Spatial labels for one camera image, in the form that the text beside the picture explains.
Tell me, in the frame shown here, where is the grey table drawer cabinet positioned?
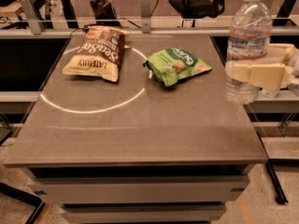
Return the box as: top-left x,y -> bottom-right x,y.
28,175 -> 249,224

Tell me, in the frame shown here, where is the left metal rail bracket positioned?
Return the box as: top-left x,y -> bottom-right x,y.
19,0 -> 43,35

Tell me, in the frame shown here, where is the brown Late July chip bag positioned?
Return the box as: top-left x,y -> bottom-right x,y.
62,25 -> 130,82

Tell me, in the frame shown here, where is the green snack bag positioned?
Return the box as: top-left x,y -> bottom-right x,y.
143,48 -> 212,87

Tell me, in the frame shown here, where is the clear plastic water bottle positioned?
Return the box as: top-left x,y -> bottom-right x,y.
224,0 -> 272,105

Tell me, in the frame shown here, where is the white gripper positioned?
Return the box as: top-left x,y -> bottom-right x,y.
231,43 -> 299,97

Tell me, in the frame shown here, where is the small clear sanitizer bottle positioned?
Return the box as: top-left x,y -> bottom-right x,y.
262,88 -> 278,98

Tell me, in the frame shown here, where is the dark box on floor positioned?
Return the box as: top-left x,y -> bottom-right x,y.
90,0 -> 121,26

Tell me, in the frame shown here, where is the middle metal rail bracket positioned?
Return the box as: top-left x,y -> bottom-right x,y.
140,0 -> 151,34

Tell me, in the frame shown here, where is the black office chair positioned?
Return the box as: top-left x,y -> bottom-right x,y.
168,0 -> 225,19

